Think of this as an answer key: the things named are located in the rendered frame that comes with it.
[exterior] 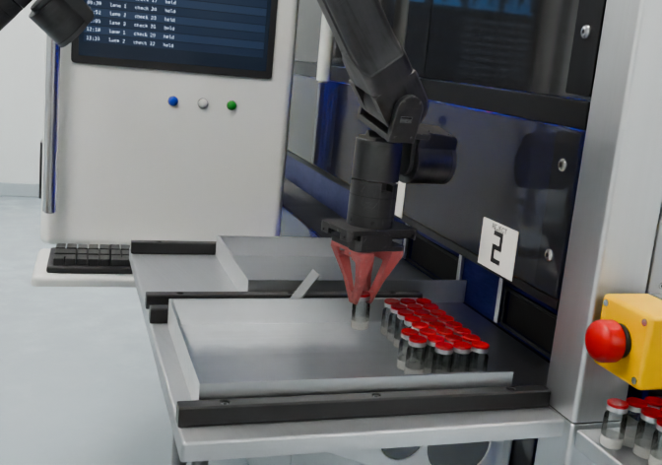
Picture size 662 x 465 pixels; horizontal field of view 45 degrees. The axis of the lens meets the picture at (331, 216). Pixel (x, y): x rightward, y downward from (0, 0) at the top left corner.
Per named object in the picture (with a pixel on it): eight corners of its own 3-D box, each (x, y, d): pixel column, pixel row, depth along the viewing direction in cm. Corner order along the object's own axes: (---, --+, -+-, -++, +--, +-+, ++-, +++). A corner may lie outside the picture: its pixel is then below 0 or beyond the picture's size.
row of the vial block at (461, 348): (408, 330, 107) (412, 298, 106) (470, 385, 90) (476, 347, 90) (393, 330, 106) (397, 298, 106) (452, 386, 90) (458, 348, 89)
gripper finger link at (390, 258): (398, 308, 98) (407, 234, 97) (350, 313, 95) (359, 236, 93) (366, 293, 104) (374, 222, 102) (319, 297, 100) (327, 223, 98)
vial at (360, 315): (364, 324, 101) (366, 292, 100) (370, 330, 99) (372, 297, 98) (348, 325, 101) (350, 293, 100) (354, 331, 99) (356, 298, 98)
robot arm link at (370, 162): (348, 126, 96) (372, 132, 92) (395, 129, 100) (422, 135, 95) (342, 183, 98) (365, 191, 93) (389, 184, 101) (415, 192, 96)
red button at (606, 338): (610, 352, 78) (617, 313, 77) (636, 368, 74) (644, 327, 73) (576, 353, 77) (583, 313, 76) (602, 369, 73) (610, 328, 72)
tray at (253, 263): (399, 257, 147) (401, 238, 147) (463, 301, 123) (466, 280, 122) (215, 255, 137) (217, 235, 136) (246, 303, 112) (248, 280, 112)
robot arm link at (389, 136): (364, 71, 95) (400, 95, 89) (441, 80, 101) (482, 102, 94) (342, 165, 100) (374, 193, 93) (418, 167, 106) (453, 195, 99)
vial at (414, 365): (418, 371, 93) (423, 334, 92) (426, 379, 91) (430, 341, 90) (400, 371, 93) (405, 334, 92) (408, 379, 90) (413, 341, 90)
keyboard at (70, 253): (253, 256, 167) (253, 245, 167) (266, 276, 154) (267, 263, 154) (50, 252, 156) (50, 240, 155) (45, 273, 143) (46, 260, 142)
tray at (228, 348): (414, 321, 112) (417, 298, 111) (508, 402, 88) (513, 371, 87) (167, 325, 101) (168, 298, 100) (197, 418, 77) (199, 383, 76)
